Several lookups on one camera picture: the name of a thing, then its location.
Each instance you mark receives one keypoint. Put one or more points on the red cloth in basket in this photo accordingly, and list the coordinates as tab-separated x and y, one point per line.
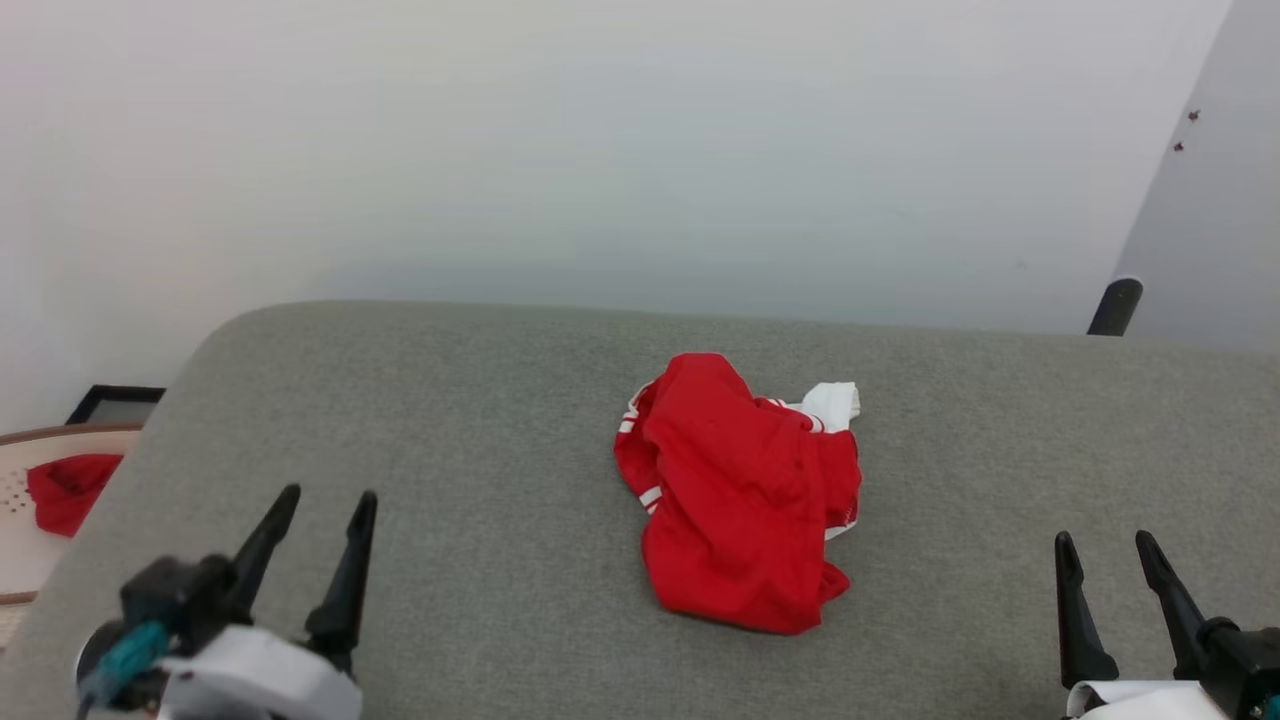
70	490

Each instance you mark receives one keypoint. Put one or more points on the grey partition panel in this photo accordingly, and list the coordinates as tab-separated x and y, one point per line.
1220	200

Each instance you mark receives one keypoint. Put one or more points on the grey fabric sofa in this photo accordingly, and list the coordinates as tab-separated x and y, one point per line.
450	450

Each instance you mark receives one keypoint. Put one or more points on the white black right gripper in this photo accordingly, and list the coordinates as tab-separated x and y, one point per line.
1240	670

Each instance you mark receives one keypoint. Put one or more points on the black rectangular frame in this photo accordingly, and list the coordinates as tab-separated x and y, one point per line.
85	405

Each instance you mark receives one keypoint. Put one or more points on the black cylindrical post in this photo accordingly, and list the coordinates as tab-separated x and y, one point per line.
1116	308

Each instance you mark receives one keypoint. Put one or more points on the beige laundry basket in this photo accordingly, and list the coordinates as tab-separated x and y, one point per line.
15	560

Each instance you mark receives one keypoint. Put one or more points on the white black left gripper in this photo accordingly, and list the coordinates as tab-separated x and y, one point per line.
240	675

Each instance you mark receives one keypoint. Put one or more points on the red jersey with white trim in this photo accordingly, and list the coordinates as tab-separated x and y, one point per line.
730	500

